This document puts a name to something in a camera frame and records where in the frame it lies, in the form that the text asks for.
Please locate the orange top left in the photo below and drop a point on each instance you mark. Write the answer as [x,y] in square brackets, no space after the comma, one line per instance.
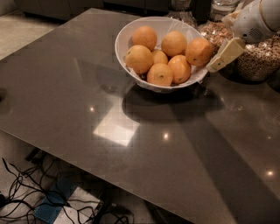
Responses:
[145,36]

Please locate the orange front bottom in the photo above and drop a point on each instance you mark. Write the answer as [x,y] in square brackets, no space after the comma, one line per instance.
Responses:
[160,74]

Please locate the dark glass jar behind bowl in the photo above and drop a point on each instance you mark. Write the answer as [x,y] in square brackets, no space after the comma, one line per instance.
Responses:
[182,11]

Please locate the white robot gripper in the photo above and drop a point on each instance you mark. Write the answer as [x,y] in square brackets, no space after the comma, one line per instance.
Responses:
[250,25]

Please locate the small middle orange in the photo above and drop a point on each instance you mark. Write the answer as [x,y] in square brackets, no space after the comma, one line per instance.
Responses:
[159,57]

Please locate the white bowl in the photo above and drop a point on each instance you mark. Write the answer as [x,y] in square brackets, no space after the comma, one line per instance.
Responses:
[125,40]

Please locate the orange left front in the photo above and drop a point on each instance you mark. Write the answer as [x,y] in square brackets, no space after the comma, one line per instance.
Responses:
[139,58]

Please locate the glass jar of nuts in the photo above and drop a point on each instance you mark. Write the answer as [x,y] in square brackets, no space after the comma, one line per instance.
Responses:
[213,29]

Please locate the orange front right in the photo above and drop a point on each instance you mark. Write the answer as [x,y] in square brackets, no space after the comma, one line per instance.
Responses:
[181,69]

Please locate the glass jar of grains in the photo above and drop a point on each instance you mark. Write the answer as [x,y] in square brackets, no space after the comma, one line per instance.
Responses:
[260,61]

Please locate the grey cabinet in background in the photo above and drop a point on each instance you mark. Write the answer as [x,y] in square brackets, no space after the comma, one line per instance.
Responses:
[66,9]

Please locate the blue box on floor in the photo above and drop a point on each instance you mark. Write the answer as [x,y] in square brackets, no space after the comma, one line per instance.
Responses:
[56,198]

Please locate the orange top middle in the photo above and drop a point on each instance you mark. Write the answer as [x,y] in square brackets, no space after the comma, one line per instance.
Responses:
[174,43]

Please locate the white paper bowl liner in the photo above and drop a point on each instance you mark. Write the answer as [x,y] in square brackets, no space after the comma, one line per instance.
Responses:
[197,75]

